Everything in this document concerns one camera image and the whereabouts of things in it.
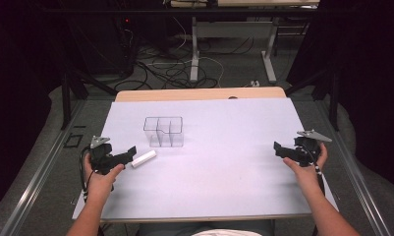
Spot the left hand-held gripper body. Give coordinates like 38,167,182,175
89,135,128,175

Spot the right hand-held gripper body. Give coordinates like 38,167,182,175
283,129,333,167

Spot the white tube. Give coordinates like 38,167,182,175
131,149,157,169

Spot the clear acrylic divided organizer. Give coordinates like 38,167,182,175
142,115,185,148

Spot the person's left hand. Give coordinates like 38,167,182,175
83,152,126,202

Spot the person's right hand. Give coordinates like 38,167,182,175
282,143,329,195

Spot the black metal stand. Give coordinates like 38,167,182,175
283,63,340,132
60,63,119,131

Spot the white table mat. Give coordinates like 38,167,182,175
72,97,339,221

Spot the wooden table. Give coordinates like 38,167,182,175
99,86,313,224

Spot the person's white shirt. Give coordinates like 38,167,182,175
190,228,263,236

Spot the black curtain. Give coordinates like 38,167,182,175
286,0,394,195
0,0,71,219

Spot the black equipment rack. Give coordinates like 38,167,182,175
68,13,136,78

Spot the white-legged desk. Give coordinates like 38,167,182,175
169,0,320,85

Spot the black crossbar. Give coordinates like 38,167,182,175
42,7,320,16

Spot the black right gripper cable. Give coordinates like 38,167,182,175
301,147,326,198

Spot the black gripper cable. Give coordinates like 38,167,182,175
301,147,326,198
79,146,95,203

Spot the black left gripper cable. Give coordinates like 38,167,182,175
79,146,95,203

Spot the aluminium floor rail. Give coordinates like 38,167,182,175
313,99,393,236
0,99,87,236

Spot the tangle of floor cables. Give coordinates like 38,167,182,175
113,16,254,91

